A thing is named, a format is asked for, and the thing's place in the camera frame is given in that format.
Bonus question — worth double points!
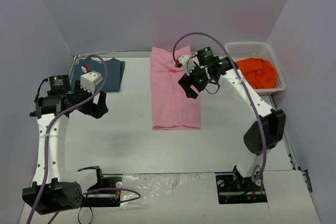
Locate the orange t-shirt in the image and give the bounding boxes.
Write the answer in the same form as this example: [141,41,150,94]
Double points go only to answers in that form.
[236,58,277,89]

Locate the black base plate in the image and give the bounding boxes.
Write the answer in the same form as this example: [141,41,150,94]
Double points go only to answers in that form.
[77,166,122,208]
[215,173,267,205]

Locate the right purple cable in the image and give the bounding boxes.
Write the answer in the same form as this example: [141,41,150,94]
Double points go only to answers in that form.
[172,32,268,191]

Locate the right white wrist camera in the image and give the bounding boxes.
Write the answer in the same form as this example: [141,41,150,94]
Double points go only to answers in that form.
[175,55,196,76]

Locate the white plastic basket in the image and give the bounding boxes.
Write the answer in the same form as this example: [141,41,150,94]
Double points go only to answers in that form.
[225,42,286,96]

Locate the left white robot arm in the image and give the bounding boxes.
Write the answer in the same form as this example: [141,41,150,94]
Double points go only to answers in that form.
[22,71,108,215]

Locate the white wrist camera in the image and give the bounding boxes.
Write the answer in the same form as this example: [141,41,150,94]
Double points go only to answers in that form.
[175,55,196,76]
[80,67,103,94]

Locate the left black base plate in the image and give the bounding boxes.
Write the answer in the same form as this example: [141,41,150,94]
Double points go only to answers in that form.
[77,166,122,208]

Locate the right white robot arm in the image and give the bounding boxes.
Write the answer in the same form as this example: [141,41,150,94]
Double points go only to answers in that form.
[176,47,286,189]

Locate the folded blue t-shirt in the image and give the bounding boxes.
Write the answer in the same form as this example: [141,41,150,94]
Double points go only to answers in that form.
[71,58,125,93]

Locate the purple cable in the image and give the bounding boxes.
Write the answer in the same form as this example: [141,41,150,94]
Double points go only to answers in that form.
[172,32,268,191]
[26,54,141,224]

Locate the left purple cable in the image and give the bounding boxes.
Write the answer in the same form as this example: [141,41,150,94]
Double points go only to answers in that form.
[26,54,141,224]

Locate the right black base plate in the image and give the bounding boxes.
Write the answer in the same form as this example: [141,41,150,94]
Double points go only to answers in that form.
[215,173,267,205]

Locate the pink t-shirt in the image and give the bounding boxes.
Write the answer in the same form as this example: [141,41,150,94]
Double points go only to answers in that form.
[150,47,201,130]

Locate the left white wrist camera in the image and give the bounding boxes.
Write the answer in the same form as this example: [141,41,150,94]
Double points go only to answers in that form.
[80,67,103,94]

